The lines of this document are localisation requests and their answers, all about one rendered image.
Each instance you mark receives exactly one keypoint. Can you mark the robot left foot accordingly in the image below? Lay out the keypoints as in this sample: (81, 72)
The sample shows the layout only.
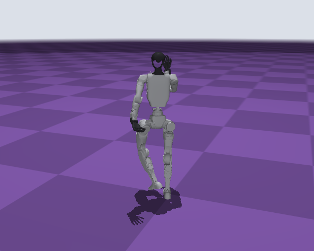
(158, 185)

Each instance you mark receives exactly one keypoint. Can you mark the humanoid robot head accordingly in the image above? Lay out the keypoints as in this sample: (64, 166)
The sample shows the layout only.
(158, 56)

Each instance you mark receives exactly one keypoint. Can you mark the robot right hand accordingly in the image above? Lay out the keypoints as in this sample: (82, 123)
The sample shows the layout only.
(167, 64)

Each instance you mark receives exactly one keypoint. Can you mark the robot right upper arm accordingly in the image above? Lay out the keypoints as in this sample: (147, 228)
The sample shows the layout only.
(174, 83)

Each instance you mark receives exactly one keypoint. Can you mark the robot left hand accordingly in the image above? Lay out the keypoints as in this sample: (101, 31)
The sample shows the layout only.
(136, 127)

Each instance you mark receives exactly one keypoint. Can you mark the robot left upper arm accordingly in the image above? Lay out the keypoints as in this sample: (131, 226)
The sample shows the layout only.
(139, 88)

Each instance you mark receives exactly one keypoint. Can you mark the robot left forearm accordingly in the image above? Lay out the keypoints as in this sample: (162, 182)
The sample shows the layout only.
(134, 111)

